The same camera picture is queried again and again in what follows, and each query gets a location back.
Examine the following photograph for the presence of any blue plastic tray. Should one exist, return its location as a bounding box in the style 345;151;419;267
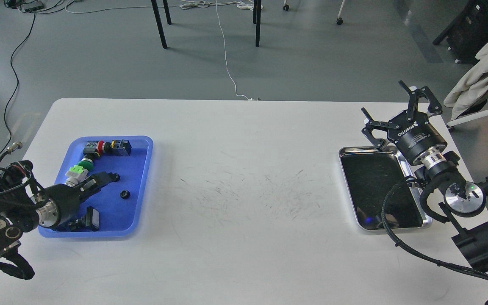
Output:
38;136;154;238

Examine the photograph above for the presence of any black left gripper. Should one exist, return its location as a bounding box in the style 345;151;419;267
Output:
36;172;117;232

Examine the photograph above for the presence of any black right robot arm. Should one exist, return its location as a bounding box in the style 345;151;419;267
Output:
362;81;488;281

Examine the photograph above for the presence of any black table leg right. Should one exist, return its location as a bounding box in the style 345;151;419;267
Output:
252;0;263;47

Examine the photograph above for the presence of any black table leg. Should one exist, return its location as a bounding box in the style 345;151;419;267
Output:
151;0;172;50
252;0;263;47

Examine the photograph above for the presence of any black square button switch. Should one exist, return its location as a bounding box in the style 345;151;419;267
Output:
74;206;100;232

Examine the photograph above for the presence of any light green selector switch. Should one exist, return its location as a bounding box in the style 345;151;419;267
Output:
64;165;89;187

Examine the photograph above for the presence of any beige cloth on chair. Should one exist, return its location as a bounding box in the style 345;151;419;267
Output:
443;43;488;120

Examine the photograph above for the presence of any green push button switch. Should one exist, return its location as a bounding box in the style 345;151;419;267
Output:
77;158;94;172

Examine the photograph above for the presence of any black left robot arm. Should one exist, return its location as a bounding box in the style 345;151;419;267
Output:
0;141;120;280

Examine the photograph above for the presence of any black cabinet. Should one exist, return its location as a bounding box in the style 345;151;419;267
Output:
433;0;488;64

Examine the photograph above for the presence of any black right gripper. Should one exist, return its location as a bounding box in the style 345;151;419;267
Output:
361;80;448;166

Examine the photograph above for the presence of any red push button switch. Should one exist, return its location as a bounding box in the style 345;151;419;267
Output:
83;139;132;160

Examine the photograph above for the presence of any black floor cable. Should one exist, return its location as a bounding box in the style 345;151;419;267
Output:
0;0;75;191

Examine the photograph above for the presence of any black table leg left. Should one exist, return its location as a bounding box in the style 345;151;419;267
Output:
151;0;172;50

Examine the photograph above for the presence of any white floor cable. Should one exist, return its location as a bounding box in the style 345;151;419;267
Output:
180;0;264;101

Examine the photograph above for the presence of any shiny metal tray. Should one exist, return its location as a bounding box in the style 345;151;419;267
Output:
338;144;433;233

